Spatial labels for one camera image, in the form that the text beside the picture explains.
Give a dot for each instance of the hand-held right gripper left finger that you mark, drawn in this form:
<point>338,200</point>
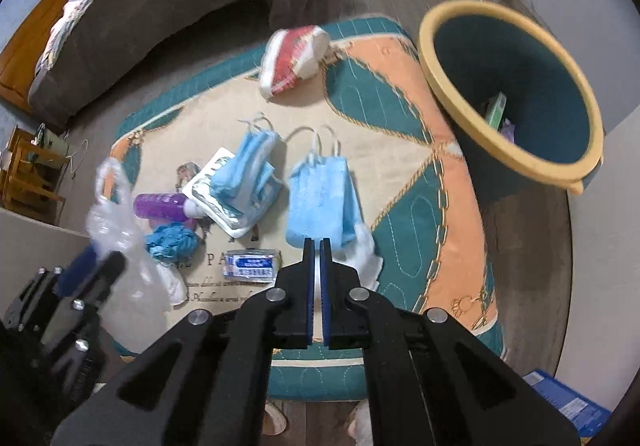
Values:
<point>310,276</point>

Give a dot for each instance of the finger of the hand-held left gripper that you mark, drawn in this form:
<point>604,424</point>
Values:
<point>77,268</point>
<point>95,278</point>

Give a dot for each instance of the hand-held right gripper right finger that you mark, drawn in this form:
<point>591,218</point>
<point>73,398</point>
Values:
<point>325,276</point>

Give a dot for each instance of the clear plastic bag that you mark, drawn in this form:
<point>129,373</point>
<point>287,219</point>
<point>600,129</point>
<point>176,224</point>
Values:
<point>120,236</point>

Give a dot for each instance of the small blue and white packet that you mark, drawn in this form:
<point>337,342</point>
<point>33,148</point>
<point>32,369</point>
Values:
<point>250,266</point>

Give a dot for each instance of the blue face mask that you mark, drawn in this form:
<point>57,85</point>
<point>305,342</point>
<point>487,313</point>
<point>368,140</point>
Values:
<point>250,161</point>
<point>320,196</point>

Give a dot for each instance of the purple bottle with white cap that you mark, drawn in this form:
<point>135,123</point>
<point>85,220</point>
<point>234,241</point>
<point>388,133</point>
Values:
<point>160,206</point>

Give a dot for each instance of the silver blister pack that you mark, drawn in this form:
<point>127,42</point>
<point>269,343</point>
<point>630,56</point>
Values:
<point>200,186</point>

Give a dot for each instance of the teal bin with yellow rim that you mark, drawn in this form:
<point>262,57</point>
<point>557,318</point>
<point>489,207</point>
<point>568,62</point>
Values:
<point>500,51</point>

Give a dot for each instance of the crumpled white tissue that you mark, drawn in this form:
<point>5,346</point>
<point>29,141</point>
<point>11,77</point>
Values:
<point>367,261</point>

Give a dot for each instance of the crumpled blue glove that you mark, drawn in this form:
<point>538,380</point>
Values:
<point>172,241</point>

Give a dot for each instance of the wooden rack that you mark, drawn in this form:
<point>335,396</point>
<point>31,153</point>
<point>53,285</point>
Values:
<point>25,176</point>

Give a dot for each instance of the folded blue face mask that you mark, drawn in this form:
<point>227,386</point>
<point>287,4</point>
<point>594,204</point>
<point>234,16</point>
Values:
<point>250,161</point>

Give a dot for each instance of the patterned teal and orange rug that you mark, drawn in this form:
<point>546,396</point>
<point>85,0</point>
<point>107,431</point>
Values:
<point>390,126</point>

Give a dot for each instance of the red white shoe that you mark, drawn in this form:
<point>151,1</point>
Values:
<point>295,51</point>

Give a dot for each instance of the pink and white crumpled wrapper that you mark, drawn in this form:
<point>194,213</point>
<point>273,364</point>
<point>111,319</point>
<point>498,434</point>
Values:
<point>507,131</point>

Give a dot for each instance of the green box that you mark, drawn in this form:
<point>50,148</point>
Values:
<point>496,111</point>

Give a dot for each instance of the patterned bed quilt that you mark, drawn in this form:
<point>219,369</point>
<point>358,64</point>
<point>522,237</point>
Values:
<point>75,6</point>

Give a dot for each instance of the blue cardboard box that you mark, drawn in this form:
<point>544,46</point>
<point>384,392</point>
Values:
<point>565,401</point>

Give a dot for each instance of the bed with grey blanket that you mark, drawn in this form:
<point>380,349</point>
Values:
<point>175,1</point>

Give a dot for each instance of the wooden bed frame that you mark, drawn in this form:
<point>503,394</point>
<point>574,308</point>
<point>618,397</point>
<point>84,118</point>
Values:
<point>30,36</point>

